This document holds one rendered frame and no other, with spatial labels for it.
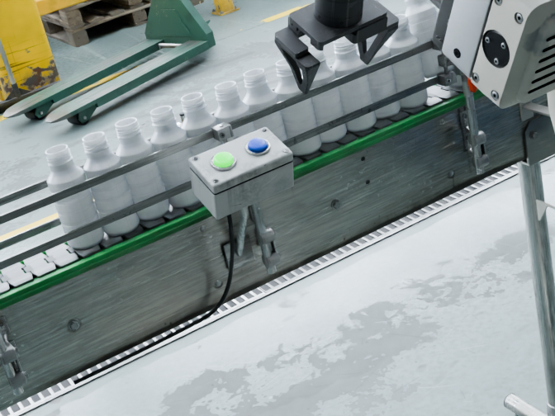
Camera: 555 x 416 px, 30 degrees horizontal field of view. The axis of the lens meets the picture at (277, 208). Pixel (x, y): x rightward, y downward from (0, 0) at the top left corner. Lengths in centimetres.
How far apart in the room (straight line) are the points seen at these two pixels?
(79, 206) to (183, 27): 462
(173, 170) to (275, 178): 19
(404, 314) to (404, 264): 31
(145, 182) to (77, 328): 25
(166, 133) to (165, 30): 469
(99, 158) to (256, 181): 25
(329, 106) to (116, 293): 48
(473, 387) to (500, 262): 65
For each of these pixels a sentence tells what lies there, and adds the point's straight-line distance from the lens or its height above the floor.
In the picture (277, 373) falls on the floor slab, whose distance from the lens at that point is 304.
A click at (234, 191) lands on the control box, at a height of 107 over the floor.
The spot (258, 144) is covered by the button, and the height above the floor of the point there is 112.
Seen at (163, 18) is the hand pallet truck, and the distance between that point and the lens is 632.
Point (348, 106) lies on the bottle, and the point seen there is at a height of 105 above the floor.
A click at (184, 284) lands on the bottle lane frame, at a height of 89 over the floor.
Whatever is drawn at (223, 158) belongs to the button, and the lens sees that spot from 154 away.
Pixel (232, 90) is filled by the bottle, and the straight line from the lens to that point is 170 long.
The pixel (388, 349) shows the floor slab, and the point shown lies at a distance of 304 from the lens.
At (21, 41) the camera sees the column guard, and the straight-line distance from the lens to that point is 624.
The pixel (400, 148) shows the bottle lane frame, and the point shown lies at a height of 95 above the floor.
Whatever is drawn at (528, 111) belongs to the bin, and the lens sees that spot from 204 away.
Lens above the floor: 168
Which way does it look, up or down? 25 degrees down
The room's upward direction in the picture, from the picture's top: 14 degrees counter-clockwise
